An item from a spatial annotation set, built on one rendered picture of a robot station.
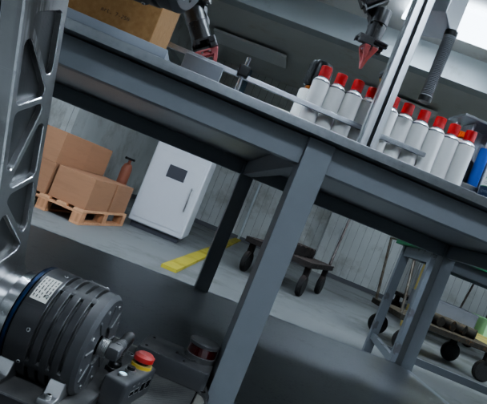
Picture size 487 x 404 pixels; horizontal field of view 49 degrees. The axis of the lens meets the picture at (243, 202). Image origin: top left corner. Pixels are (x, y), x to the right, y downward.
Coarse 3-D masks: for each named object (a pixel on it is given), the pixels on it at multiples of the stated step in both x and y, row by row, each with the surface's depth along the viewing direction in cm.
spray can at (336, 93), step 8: (336, 80) 155; (344, 80) 155; (328, 88) 155; (336, 88) 154; (328, 96) 154; (336, 96) 154; (328, 104) 154; (336, 104) 154; (336, 112) 155; (320, 120) 154; (328, 120) 154; (328, 128) 154
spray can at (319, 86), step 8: (320, 72) 154; (328, 72) 153; (320, 80) 152; (312, 88) 153; (320, 88) 152; (312, 96) 152; (320, 96) 152; (320, 104) 153; (304, 112) 152; (312, 112) 152; (312, 120) 153
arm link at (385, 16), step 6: (378, 6) 174; (384, 6) 174; (378, 12) 173; (384, 12) 173; (390, 12) 174; (372, 18) 174; (378, 18) 173; (384, 18) 173; (378, 24) 174; (384, 24) 174
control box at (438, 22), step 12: (444, 0) 140; (456, 0) 143; (468, 0) 153; (432, 12) 142; (444, 12) 140; (456, 12) 147; (432, 24) 149; (444, 24) 146; (456, 24) 151; (432, 36) 156
